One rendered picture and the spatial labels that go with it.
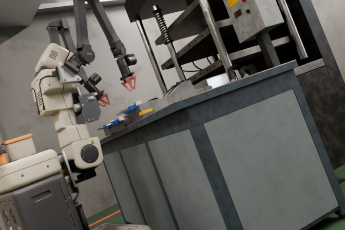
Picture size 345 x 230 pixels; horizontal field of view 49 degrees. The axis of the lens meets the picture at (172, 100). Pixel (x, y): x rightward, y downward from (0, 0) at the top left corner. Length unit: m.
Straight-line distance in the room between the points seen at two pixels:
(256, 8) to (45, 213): 1.67
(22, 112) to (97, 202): 1.46
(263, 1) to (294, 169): 1.12
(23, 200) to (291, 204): 1.20
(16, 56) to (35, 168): 3.36
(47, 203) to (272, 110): 1.13
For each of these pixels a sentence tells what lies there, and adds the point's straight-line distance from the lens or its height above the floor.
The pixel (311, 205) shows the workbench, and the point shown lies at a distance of 1.93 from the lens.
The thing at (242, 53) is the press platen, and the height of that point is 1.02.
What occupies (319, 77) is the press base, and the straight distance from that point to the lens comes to 3.04.
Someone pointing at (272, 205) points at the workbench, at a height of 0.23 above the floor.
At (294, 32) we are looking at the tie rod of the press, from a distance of 3.08.
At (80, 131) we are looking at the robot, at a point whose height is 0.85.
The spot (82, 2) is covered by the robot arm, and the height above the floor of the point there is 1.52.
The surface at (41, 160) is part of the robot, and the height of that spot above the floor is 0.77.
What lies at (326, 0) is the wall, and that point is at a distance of 5.67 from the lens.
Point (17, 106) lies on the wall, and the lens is 4.95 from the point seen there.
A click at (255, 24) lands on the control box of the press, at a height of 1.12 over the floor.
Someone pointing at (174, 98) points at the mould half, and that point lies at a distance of 2.26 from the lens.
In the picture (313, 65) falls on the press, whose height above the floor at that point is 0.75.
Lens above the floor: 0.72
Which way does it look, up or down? 3 degrees up
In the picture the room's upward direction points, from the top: 21 degrees counter-clockwise
